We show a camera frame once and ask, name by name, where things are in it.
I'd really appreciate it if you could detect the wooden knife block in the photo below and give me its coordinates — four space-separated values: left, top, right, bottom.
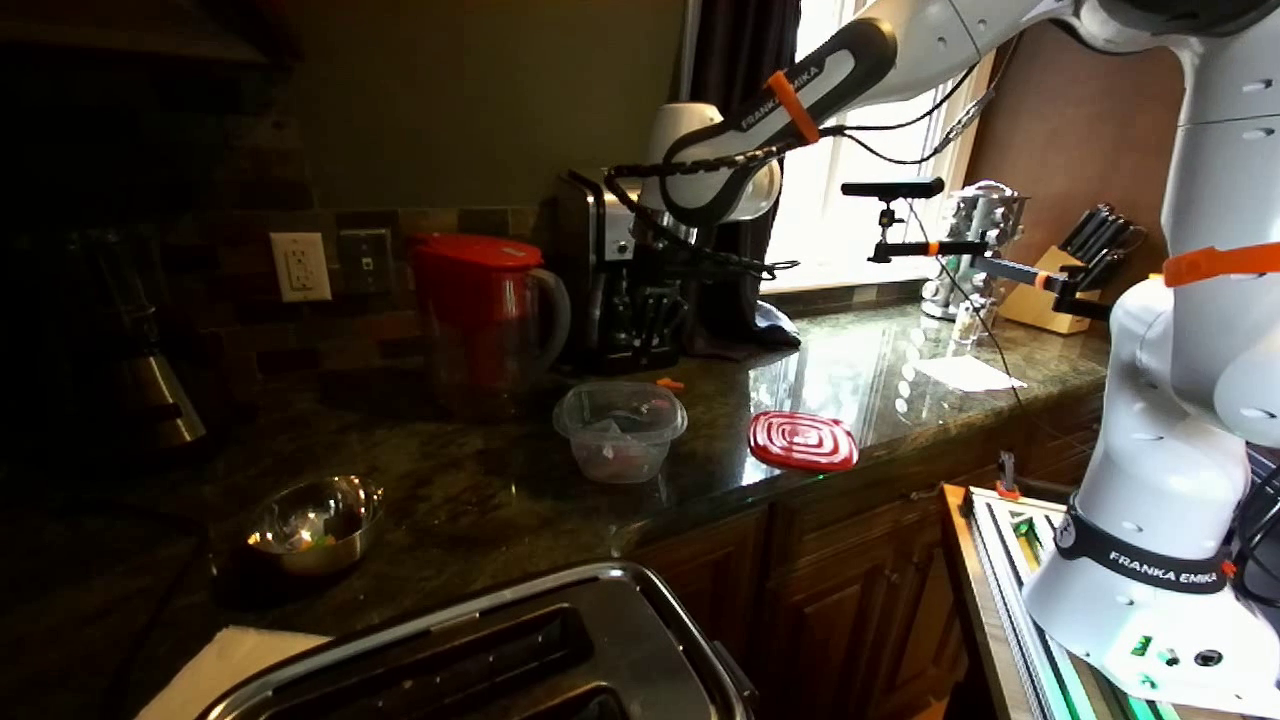
993 246 1109 341

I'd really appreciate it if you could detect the dark wall switch plate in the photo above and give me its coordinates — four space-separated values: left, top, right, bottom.
332 225 405 302

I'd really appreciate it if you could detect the clear plastic lunchbox container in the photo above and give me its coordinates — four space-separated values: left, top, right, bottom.
546 375 690 490

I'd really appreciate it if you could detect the black stereo camera bar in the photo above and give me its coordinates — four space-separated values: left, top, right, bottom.
839 175 948 203

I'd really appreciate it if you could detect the black orange camera tripod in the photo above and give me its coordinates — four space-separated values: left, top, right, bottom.
869 195 1072 401

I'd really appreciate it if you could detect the small metal bowl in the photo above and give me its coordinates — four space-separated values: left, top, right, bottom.
239 473 388 582

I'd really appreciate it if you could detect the silver black coffee maker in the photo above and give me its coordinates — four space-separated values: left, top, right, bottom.
535 165 700 373

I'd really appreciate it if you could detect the clear bag of gummy bears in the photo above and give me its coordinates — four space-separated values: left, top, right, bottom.
576 416 661 480

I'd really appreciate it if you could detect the white robot mounting platform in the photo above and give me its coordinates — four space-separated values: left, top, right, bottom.
934 480 1196 720

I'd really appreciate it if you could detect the black knife handle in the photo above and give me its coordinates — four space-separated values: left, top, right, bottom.
1060 200 1109 263
1075 214 1126 272
1087 227 1139 297

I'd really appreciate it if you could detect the orange velcro strap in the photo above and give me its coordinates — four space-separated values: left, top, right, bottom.
1159 239 1280 291
764 65 825 150

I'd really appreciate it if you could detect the red white spiral coaster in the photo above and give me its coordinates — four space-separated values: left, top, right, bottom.
745 408 863 480

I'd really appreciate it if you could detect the white paper napkin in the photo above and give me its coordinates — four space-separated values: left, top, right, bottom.
130 621 335 720

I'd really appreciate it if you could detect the stainless steel toaster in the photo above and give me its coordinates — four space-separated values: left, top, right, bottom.
194 555 764 720

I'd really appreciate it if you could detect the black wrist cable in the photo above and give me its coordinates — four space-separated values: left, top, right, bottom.
599 55 1001 189

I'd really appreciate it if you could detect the shiny silver metal object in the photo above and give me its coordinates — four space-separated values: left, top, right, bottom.
917 175 1030 327

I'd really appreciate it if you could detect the brown wooden wall cabinet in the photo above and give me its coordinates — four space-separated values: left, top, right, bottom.
965 20 1188 277

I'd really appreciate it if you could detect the black cable bundle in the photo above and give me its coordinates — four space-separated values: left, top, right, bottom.
1214 434 1280 611

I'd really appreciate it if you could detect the red plastic pitcher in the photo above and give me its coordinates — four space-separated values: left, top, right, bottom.
408 232 576 420

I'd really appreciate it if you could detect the dark curtain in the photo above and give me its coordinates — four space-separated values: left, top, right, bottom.
680 0 807 133

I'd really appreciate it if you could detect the white paper sheet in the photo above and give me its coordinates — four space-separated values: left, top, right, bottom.
909 353 1028 401

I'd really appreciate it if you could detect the wooden base cabinet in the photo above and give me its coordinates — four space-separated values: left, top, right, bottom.
620 393 1113 720

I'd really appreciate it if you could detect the window with white frame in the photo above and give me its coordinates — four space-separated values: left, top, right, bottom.
754 0 1014 302

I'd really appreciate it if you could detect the white wall outlet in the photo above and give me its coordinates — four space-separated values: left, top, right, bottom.
269 227 335 307

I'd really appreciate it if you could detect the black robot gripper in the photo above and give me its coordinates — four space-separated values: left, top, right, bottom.
629 195 712 333

